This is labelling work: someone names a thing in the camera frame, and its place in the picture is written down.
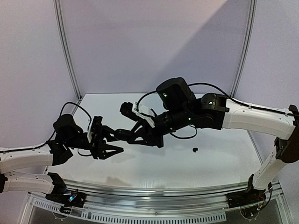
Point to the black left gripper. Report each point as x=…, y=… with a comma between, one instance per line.
x=98, y=149

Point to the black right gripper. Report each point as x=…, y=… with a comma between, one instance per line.
x=149, y=130

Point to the black oval charging case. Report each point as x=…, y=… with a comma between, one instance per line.
x=124, y=135

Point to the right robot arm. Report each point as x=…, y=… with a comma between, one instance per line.
x=220, y=111

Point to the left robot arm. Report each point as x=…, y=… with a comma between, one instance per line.
x=52, y=153

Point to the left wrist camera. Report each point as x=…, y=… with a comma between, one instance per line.
x=94, y=127

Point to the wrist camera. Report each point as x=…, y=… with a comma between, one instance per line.
x=94, y=127
x=136, y=112

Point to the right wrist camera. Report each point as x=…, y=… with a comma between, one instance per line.
x=136, y=112

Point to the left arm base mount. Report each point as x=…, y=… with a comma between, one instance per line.
x=69, y=198

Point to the aluminium front rail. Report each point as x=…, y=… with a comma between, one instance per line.
x=120, y=205

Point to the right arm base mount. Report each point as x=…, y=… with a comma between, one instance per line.
x=245, y=197

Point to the aluminium frame post left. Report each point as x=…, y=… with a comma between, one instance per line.
x=65, y=48

